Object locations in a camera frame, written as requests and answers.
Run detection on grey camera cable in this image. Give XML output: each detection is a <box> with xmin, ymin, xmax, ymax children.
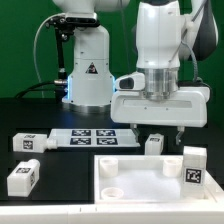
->
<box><xmin>32</xmin><ymin>13</ymin><xmax>64</xmax><ymax>99</ymax></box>

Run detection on black base cables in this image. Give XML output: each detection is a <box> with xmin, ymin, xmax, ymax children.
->
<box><xmin>14</xmin><ymin>79</ymin><xmax>69</xmax><ymax>100</ymax></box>

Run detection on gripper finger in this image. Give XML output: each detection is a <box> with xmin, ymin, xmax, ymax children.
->
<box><xmin>130</xmin><ymin>124</ymin><xmax>140</xmax><ymax>143</ymax></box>
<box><xmin>175</xmin><ymin>126</ymin><xmax>185</xmax><ymax>145</ymax></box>

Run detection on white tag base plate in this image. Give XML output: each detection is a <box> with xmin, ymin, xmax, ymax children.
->
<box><xmin>49</xmin><ymin>129</ymin><xmax>140</xmax><ymax>148</ymax></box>

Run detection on white square tabletop tray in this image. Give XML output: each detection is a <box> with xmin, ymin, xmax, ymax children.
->
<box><xmin>94</xmin><ymin>155</ymin><xmax>217</xmax><ymax>204</ymax></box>

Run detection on black camera stand pole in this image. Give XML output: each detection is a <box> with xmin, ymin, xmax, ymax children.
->
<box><xmin>55</xmin><ymin>28</ymin><xmax>69</xmax><ymax>101</ymax></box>

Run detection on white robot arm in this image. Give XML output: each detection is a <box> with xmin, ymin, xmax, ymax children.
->
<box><xmin>53</xmin><ymin>0</ymin><xmax>218</xmax><ymax>127</ymax></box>

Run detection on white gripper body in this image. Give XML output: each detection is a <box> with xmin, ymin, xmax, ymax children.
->
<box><xmin>111</xmin><ymin>87</ymin><xmax>210</xmax><ymax>127</ymax></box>

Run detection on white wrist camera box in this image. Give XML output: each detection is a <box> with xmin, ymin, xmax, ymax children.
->
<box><xmin>115</xmin><ymin>72</ymin><xmax>145</xmax><ymax>91</ymax></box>

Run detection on black camera on stand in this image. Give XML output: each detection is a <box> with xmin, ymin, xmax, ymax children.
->
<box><xmin>46</xmin><ymin>13</ymin><xmax>100</xmax><ymax>28</ymax></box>

